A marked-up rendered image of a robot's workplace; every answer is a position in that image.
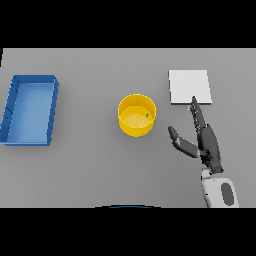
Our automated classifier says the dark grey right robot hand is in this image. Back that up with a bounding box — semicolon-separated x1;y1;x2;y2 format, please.
167;95;225;175

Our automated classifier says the pale square scale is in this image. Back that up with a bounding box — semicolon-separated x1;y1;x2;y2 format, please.
167;69;213;106

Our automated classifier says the yellow bowl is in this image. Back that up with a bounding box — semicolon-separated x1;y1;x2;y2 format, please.
117;93;157;138

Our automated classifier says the blue tray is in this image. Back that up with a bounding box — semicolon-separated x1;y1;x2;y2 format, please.
0;74;60;147

